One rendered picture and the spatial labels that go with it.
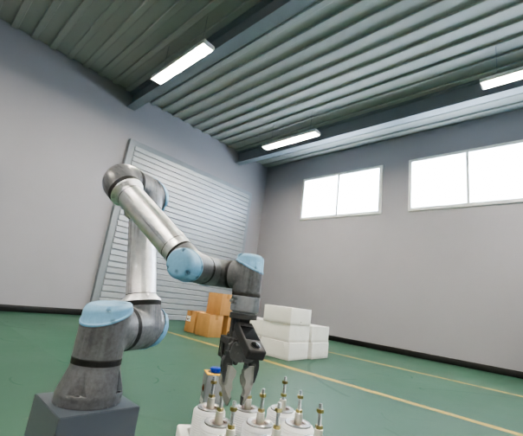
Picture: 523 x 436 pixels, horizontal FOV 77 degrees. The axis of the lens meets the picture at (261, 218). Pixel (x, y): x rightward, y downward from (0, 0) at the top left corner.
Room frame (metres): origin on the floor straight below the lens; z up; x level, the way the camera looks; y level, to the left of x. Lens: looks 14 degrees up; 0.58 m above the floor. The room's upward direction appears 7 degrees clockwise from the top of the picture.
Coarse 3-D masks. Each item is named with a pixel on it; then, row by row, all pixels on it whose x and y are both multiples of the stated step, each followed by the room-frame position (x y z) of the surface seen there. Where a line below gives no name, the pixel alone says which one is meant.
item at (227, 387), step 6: (228, 366) 0.86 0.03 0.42; (228, 372) 0.86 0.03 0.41; (234, 372) 0.87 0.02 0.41; (228, 378) 0.86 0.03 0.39; (222, 384) 0.86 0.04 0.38; (228, 384) 0.86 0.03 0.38; (222, 390) 0.87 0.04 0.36; (228, 390) 0.86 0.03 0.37; (228, 396) 0.86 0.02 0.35; (228, 402) 0.87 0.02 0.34
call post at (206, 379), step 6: (204, 372) 1.29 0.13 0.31; (204, 378) 1.28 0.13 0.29; (210, 378) 1.25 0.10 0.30; (216, 378) 1.25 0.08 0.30; (204, 384) 1.26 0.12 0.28; (210, 384) 1.25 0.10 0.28; (216, 384) 1.25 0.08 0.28; (204, 390) 1.25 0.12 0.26; (210, 390) 1.25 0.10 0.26; (216, 390) 1.25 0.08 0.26; (204, 396) 1.24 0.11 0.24; (216, 396) 1.25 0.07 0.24; (216, 402) 1.26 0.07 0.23
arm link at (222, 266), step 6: (216, 264) 0.86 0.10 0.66; (222, 264) 0.89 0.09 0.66; (228, 264) 0.89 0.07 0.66; (216, 270) 0.86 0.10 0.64; (222, 270) 0.89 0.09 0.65; (216, 276) 0.87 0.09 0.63; (222, 276) 0.89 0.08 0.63; (210, 282) 0.87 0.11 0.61; (216, 282) 0.90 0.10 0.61; (222, 282) 0.89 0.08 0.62
